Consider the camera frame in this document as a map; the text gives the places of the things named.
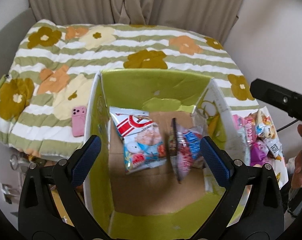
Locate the purple chips bag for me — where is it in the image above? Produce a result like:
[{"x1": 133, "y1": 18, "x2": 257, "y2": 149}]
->
[{"x1": 250, "y1": 140, "x2": 269, "y2": 166}]

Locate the green cardboard box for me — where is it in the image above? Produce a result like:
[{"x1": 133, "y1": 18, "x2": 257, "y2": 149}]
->
[{"x1": 84, "y1": 69, "x2": 250, "y2": 239}]

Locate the white orange cartoon snack bag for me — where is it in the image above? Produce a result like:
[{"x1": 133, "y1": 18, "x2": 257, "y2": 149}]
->
[{"x1": 255, "y1": 107, "x2": 277, "y2": 139}]

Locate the pink smartphone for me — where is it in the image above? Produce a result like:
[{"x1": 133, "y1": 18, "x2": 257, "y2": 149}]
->
[{"x1": 71, "y1": 106, "x2": 86, "y2": 137}]

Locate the grey headboard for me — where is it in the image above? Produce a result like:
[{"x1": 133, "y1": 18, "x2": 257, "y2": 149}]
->
[{"x1": 0, "y1": 8, "x2": 37, "y2": 79}]

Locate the white yellow Tayto chips bag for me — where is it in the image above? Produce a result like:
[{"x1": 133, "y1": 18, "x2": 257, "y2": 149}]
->
[{"x1": 262, "y1": 138, "x2": 283, "y2": 160}]

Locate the dark red blue snack bag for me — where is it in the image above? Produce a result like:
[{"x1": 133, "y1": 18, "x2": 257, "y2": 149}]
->
[{"x1": 168, "y1": 118, "x2": 204, "y2": 183}]

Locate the red white blue snack bag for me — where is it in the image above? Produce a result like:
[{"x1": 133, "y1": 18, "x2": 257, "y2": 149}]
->
[{"x1": 109, "y1": 107, "x2": 166, "y2": 174}]

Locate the person's right hand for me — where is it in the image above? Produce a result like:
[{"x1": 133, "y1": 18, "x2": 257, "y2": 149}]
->
[{"x1": 290, "y1": 123, "x2": 302, "y2": 190}]

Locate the beige curtain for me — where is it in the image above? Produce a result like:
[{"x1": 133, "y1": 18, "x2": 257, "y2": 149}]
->
[{"x1": 29, "y1": 0, "x2": 243, "y2": 42}]

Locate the green striped floral duvet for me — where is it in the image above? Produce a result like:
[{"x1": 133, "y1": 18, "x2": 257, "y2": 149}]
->
[{"x1": 0, "y1": 20, "x2": 258, "y2": 158}]

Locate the pink marshmallow bag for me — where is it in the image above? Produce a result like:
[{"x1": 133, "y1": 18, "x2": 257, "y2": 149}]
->
[{"x1": 232, "y1": 113, "x2": 257, "y2": 146}]

